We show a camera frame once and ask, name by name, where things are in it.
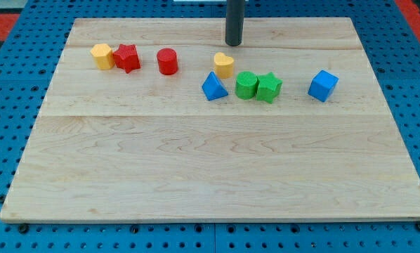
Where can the green cylinder block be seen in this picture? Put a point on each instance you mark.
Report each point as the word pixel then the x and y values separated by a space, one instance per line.
pixel 246 85

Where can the wooden board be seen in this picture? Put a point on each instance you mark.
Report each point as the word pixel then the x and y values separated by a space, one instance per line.
pixel 143 147

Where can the yellow hexagon block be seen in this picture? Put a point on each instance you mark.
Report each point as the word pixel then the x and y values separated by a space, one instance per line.
pixel 103 56

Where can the red star block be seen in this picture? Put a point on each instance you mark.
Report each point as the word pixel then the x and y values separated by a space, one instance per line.
pixel 126 58

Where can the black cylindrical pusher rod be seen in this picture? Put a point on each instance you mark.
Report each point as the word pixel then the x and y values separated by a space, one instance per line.
pixel 234 21

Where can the blue cube block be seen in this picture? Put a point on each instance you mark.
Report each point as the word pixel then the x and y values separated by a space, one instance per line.
pixel 323 85

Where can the green star block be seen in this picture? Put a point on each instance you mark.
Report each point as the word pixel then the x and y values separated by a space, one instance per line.
pixel 269 87

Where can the yellow heart block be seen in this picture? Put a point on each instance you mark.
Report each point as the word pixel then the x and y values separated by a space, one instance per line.
pixel 223 65

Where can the blue triangle block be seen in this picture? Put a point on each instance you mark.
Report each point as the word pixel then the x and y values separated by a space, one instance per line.
pixel 213 87

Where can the red cylinder block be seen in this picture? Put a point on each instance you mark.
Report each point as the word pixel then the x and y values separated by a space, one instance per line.
pixel 167 61

